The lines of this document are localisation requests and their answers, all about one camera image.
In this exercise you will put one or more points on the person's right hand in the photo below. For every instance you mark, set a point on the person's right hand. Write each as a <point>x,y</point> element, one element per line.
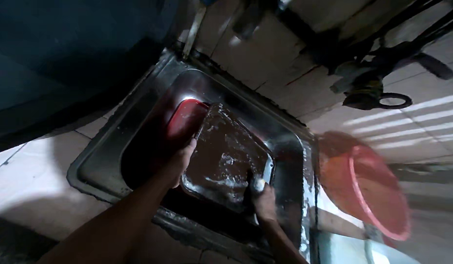
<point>265,204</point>

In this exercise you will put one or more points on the person's left hand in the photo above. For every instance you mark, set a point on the person's left hand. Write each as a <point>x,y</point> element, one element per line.
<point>181,163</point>

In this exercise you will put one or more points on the person's right fingers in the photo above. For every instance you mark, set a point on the person's right fingers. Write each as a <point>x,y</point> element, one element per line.
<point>260,185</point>

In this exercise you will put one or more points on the person's left fingers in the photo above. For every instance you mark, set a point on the person's left fingers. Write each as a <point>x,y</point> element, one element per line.
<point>191,146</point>

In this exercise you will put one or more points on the brown rectangular tray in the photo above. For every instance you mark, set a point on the brown rectangular tray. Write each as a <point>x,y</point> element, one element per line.
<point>222,150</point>

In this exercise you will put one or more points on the person's right forearm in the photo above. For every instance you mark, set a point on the person's right forearm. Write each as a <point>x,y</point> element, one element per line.
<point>283,242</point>

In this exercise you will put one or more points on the person's left forearm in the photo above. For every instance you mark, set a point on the person's left forearm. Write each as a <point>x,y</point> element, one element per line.
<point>116,223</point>

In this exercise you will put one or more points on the red plastic container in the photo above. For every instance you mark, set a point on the red plastic container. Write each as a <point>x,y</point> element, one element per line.
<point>187,116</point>

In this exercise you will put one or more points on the stainless steel sink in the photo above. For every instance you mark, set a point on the stainless steel sink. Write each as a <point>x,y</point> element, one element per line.
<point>98,176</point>

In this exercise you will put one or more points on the pale translucent tub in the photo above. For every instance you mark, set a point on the pale translucent tub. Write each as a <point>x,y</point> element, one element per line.
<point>345,249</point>

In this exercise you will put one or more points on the thin pale pipe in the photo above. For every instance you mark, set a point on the thin pale pipe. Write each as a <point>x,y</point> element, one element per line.
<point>194,31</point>

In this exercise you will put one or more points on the pink plastic basin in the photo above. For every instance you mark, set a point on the pink plastic basin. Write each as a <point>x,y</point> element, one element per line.
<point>380,190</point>

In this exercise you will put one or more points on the large dark blue container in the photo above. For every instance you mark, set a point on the large dark blue container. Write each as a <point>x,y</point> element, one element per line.
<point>58,55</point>

